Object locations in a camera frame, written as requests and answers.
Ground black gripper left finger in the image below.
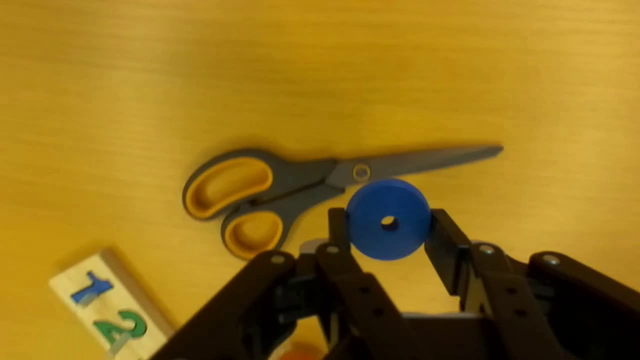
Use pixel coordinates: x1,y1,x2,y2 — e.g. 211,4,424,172
152,206,402,360

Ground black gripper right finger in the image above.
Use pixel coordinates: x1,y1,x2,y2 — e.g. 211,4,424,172
426,208,640,360

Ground blue disc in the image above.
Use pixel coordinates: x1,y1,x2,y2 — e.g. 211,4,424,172
347,175,434,262

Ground grey orange scissors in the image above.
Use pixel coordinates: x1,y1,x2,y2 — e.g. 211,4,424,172
180,142,507,262

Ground wooden number puzzle board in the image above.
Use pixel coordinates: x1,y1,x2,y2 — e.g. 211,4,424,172
46,245,179,360

